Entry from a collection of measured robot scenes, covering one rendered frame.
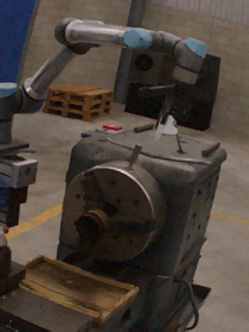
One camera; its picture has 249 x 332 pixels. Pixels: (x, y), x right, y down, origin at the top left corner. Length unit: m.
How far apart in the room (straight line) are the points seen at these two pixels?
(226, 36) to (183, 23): 0.97
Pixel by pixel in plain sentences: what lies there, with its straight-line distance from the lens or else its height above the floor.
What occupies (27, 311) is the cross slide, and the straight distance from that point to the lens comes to 1.42.
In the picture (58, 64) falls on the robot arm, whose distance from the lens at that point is 2.19.
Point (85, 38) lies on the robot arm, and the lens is 1.91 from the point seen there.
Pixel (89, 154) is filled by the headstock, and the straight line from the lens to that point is 2.07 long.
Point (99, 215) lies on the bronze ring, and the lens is 1.79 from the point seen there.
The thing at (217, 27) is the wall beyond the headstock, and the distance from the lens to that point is 11.96.
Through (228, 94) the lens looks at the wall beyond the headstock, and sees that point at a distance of 11.92.
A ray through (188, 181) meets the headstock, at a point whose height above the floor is 1.22.
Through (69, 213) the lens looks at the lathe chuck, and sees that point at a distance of 1.96.
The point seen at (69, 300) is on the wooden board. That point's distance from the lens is 1.71.
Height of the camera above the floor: 1.69
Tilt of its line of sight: 14 degrees down
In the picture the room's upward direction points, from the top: 11 degrees clockwise
